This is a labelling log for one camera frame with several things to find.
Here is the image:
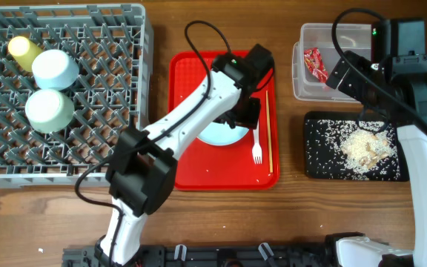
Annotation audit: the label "light blue plate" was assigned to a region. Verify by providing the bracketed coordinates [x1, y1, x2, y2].
[197, 122, 249, 146]

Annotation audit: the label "wooden chopstick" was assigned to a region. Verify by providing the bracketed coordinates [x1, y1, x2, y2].
[265, 91, 274, 174]

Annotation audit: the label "white plastic fork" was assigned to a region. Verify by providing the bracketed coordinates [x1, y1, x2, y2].
[252, 122, 262, 165]

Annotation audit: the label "red snack wrapper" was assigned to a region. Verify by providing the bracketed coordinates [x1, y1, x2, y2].
[303, 47, 328, 83]

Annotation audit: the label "rice and food scraps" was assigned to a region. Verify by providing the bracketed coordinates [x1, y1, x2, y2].
[305, 119, 402, 182]

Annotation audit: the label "light blue small bowl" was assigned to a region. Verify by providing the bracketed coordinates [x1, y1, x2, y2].
[32, 50, 79, 90]

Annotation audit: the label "green bowl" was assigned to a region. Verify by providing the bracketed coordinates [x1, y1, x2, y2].
[24, 89, 75, 134]

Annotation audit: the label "yellow plastic cup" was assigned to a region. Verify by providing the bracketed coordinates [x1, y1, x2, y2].
[8, 36, 43, 72]

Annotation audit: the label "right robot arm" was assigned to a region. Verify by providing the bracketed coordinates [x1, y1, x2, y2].
[326, 16, 427, 266]

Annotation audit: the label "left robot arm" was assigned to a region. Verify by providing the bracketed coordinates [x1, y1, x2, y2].
[96, 44, 274, 266]

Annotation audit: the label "grey dishwasher rack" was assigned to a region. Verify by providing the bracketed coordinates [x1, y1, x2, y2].
[0, 4, 153, 188]

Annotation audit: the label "red plastic tray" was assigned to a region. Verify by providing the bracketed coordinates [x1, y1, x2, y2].
[168, 51, 279, 191]

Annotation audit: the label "black plastic tray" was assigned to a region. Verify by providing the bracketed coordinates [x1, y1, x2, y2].
[303, 111, 411, 182]

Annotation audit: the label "clear plastic bin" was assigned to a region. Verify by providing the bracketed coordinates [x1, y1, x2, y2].
[292, 23, 371, 103]

